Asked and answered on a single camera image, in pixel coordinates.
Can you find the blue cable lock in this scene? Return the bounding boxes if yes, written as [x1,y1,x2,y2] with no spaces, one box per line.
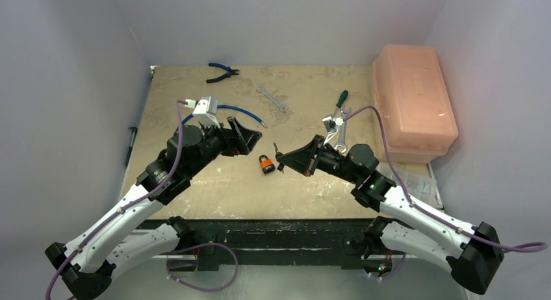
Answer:
[181,105,268,129]

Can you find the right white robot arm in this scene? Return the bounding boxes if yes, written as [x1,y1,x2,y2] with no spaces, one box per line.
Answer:
[275,135,504,295]

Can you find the clear plastic bags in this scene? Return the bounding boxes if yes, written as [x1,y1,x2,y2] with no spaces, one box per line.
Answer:
[393,162,444,210]

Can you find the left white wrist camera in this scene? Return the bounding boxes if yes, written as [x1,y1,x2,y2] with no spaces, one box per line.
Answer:
[184,96,220,128]

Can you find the green handled screwdriver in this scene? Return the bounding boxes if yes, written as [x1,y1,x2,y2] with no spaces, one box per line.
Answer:
[333,90,349,117]

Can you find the small silver wrench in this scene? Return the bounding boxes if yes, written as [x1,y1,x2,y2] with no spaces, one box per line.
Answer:
[257,86,288,112]

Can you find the blue handled pliers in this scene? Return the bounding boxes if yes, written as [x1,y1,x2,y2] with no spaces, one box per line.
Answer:
[205,62,240,84]

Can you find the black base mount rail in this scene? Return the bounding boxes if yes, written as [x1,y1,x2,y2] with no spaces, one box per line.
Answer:
[129,218,410,273]

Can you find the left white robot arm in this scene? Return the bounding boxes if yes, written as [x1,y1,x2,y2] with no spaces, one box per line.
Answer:
[45,116,262,299]

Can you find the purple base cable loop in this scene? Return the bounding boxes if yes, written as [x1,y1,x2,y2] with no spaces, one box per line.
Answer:
[166,242,240,294]

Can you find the orange plastic toolbox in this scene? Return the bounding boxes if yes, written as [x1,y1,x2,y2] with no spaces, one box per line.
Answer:
[373,44,458,164]

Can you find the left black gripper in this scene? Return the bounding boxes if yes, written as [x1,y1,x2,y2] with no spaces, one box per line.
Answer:
[186,117,261,177]

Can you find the orange black padlock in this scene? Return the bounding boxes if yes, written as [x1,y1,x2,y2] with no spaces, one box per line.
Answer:
[259,155,276,175]

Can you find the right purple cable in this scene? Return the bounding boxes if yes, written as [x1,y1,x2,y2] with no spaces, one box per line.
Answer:
[344,105,548,254]

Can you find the black handled tool at edge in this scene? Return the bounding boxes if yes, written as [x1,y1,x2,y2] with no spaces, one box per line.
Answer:
[125,127,138,167]

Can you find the black padlock keys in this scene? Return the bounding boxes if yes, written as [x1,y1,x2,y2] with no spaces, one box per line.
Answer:
[274,142,285,173]

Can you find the large silver wrench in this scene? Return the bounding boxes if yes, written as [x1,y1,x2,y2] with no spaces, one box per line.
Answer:
[334,108,352,153]

